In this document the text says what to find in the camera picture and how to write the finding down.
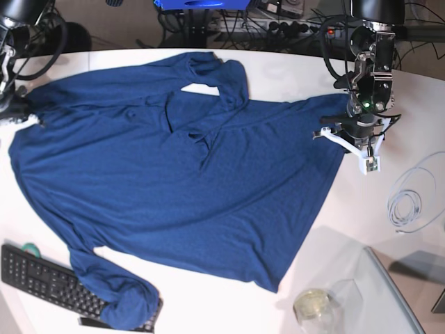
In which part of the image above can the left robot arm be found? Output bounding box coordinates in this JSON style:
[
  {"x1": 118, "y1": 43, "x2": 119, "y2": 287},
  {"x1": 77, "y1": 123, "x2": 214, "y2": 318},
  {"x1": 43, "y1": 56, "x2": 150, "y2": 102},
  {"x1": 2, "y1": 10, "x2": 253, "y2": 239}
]
[{"x1": 318, "y1": 1, "x2": 405, "y2": 149}]

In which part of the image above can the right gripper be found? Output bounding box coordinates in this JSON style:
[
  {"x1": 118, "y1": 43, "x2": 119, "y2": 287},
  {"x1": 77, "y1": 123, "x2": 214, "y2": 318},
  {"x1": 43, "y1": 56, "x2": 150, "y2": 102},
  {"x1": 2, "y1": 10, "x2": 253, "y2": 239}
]
[{"x1": 1, "y1": 94, "x2": 31, "y2": 120}]

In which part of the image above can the coiled white cable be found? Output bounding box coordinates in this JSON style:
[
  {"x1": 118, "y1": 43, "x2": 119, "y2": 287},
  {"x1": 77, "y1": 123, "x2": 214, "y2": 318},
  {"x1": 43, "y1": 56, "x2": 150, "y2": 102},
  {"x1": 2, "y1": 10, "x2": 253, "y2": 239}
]
[{"x1": 387, "y1": 150, "x2": 445, "y2": 234}]

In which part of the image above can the black computer keyboard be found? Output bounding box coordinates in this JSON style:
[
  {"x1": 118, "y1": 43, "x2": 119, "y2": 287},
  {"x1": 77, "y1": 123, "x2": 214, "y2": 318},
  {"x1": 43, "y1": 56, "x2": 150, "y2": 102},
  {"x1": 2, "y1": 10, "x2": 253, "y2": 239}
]
[{"x1": 1, "y1": 241, "x2": 163, "y2": 333}]

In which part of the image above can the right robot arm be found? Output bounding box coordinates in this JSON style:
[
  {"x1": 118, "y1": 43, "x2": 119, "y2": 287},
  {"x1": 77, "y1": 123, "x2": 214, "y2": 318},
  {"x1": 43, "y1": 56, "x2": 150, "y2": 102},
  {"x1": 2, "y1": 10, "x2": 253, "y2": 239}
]
[{"x1": 1, "y1": 1, "x2": 68, "y2": 123}]

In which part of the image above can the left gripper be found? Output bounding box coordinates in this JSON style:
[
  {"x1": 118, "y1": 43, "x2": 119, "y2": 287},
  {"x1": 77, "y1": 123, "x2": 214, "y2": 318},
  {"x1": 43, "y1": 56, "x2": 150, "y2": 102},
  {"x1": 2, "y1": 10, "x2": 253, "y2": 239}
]
[{"x1": 320, "y1": 113, "x2": 378, "y2": 148}]

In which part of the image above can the clear glass jar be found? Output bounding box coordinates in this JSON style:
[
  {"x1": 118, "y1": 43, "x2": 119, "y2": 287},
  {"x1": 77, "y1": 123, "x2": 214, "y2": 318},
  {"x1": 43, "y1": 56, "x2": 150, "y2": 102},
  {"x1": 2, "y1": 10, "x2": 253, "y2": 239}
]
[{"x1": 293, "y1": 289, "x2": 335, "y2": 334}]

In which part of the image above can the white power strip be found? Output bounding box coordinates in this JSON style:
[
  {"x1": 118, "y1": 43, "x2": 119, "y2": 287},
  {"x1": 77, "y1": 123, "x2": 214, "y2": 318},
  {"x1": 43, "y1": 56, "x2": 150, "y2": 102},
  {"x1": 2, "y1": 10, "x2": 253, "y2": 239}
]
[{"x1": 215, "y1": 17, "x2": 344, "y2": 38}]

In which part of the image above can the blue box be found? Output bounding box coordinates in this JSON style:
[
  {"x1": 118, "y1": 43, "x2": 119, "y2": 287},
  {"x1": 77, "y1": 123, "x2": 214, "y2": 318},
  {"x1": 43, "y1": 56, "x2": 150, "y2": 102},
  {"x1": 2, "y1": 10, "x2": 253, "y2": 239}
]
[{"x1": 154, "y1": 0, "x2": 250, "y2": 10}]

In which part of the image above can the dark blue t-shirt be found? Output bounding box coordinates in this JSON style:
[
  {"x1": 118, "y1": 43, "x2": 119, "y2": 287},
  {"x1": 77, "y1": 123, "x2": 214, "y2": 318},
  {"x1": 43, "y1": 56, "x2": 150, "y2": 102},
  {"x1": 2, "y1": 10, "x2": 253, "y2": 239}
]
[{"x1": 8, "y1": 52, "x2": 348, "y2": 330}]

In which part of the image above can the green tape roll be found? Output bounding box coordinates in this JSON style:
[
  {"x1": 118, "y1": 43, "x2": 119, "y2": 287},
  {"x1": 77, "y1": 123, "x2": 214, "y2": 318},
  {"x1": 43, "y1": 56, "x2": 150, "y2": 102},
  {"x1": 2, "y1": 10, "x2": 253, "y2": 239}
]
[{"x1": 22, "y1": 243, "x2": 41, "y2": 258}]

